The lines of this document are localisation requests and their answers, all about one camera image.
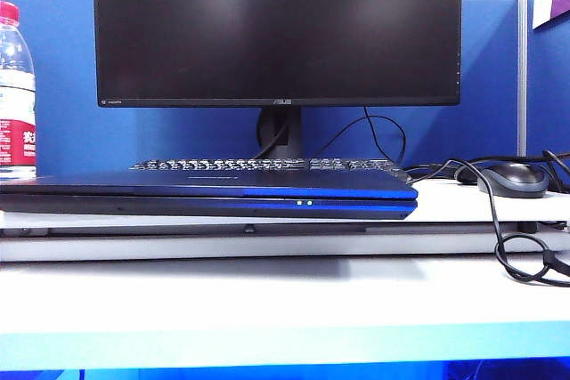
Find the black ASUS monitor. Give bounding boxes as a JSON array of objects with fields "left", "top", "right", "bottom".
[{"left": 92, "top": 0, "right": 463, "bottom": 161}]

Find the water bottle with red label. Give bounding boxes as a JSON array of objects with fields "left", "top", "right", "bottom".
[{"left": 0, "top": 0, "right": 37, "bottom": 183}]

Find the black desktop keyboard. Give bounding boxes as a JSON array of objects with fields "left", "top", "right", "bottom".
[{"left": 128, "top": 157, "right": 413, "bottom": 183}]

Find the black and grey computer mouse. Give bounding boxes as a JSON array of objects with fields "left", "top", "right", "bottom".
[{"left": 476, "top": 162, "right": 551, "bottom": 199}]

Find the thin black monitor cable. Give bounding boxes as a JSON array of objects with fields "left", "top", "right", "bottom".
[{"left": 311, "top": 106, "right": 407, "bottom": 163}]

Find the grey metal partition post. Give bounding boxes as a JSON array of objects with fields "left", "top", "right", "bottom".
[{"left": 516, "top": 0, "right": 529, "bottom": 158}]

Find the wide blue partition panel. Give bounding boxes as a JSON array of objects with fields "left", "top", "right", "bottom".
[{"left": 0, "top": 0, "right": 520, "bottom": 176}]

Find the black laptop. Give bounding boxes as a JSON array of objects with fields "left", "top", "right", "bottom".
[{"left": 0, "top": 169, "right": 419, "bottom": 222}]

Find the thick black looped cable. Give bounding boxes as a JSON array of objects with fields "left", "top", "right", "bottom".
[{"left": 403, "top": 156, "right": 570, "bottom": 287}]

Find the narrow blue partition panel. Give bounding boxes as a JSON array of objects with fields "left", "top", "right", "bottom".
[{"left": 526, "top": 19, "right": 570, "bottom": 161}]

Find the black cable behind mouse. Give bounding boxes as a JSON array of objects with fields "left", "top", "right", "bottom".
[{"left": 541, "top": 148, "right": 570, "bottom": 194}]

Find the white raised desk platform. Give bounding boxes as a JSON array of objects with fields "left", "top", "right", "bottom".
[{"left": 0, "top": 183, "right": 570, "bottom": 263}]

